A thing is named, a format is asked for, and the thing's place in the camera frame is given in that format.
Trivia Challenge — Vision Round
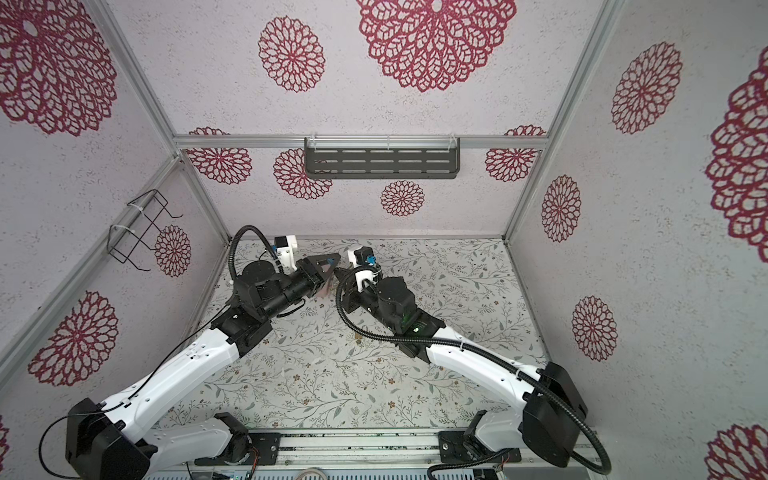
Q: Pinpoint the dark grey wall shelf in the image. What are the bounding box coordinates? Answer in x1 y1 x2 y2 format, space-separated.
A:
304 137 461 180

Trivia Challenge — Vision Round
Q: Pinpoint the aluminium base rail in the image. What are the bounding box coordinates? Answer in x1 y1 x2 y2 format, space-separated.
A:
149 425 610 480

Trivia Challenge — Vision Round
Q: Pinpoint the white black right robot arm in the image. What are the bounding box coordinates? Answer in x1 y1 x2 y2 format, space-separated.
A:
335 266 611 473

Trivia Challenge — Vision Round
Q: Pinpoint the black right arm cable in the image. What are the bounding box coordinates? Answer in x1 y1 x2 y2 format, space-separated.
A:
334 266 613 480

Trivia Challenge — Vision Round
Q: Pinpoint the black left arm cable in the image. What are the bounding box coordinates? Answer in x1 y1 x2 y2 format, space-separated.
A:
37 224 283 480

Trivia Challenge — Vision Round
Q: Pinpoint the black wire wall rack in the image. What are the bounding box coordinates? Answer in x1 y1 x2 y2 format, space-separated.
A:
105 189 183 272

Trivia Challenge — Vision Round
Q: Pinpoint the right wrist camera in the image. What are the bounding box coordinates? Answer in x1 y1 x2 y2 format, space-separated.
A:
347 246 383 293

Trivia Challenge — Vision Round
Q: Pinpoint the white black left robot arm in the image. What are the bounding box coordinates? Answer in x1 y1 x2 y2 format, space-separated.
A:
65 253 341 479

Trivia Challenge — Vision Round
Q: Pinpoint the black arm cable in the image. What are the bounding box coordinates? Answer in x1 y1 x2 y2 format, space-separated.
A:
37 224 283 480
334 266 613 480

